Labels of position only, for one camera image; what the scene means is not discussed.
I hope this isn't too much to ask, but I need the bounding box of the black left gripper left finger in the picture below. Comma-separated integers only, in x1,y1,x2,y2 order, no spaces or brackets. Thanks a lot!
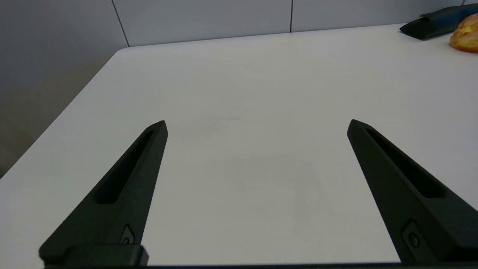
39,120,169,267

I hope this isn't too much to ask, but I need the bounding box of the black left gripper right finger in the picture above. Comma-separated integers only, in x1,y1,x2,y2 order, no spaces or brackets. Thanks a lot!
347,119,478,265

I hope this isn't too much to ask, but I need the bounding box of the black glasses case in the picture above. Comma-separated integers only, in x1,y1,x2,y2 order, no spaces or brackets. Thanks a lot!
400,4,478,40

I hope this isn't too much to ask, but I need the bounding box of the cream filled bread bun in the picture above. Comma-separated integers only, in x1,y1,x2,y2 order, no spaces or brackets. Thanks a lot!
449,13,478,53

